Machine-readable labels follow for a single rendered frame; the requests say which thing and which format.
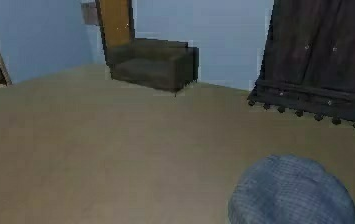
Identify dark grey sofa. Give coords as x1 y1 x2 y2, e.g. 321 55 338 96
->
106 37 200 94

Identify orange-brown room door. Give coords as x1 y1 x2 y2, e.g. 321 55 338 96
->
95 0 136 50

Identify dark brown wooden wardrobe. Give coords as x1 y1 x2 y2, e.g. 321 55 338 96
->
246 0 355 130

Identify grey-brown wall picture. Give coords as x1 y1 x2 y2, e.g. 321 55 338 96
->
81 0 100 26

